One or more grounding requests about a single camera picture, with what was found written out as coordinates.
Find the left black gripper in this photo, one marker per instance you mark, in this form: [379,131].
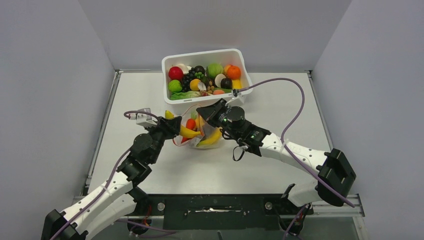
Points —
[170,127]

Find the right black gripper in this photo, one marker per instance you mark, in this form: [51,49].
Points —
[210,113]

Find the yellow toy bell pepper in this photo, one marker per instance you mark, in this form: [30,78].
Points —
[199,123]

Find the dark purple toy grapes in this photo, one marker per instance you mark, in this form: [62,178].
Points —
[207,131]

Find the single yellow toy banana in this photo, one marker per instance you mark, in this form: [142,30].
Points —
[184,131]

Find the toy carrot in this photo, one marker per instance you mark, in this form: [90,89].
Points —
[189,122]

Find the clear orange-zip bag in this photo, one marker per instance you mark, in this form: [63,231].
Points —
[194,141]

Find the yellow toy banana bunch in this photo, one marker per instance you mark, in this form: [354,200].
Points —
[212,139]

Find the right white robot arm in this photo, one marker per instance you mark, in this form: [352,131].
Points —
[333,174]

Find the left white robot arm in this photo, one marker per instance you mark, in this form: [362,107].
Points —
[119,195]

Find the toy peach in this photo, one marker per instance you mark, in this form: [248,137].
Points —
[218,92]

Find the white toy mushroom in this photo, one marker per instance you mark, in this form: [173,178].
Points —
[201,86]

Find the yellow toy lemon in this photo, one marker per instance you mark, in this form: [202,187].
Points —
[194,84]

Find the green toy leaf vegetable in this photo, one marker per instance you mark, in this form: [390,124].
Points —
[184,95]

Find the dark toy eggplant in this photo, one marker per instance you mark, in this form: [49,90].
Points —
[226,83]

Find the black toy grapes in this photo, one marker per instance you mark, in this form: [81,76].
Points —
[197,72]

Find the yellow toy fruit slice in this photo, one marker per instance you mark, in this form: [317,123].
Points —
[236,84]

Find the green toy cabbage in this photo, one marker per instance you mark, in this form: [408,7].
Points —
[214,69]

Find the orange toy tangerine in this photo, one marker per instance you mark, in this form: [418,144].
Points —
[234,73]

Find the white toy garlic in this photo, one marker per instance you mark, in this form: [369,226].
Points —
[185,69]

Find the red toy apple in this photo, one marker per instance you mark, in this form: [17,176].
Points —
[175,73]

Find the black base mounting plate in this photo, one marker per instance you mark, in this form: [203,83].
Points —
[178,212]

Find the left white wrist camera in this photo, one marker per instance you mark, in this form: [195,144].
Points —
[143,118]

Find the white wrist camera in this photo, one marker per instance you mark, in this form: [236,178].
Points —
[237,99]
[143,118]

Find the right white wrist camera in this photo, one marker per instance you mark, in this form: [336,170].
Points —
[237,99]

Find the aluminium table frame rail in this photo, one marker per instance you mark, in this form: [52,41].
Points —
[88,112]

